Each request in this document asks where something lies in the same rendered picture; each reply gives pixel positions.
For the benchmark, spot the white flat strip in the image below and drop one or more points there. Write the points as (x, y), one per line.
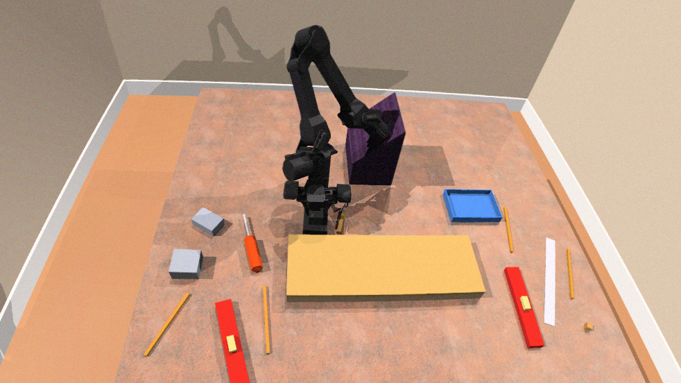
(549, 293)

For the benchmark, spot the red flat bar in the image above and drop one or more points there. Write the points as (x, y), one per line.
(524, 308)
(231, 342)

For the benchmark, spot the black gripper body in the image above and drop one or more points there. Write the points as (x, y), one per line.
(341, 193)

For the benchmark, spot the orange-handled awl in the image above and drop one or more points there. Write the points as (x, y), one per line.
(252, 249)

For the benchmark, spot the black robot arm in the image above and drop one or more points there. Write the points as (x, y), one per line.
(311, 44)

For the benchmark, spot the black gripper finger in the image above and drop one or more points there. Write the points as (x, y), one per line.
(327, 206)
(304, 203)

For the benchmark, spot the blue shallow tray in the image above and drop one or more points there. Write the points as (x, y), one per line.
(472, 205)

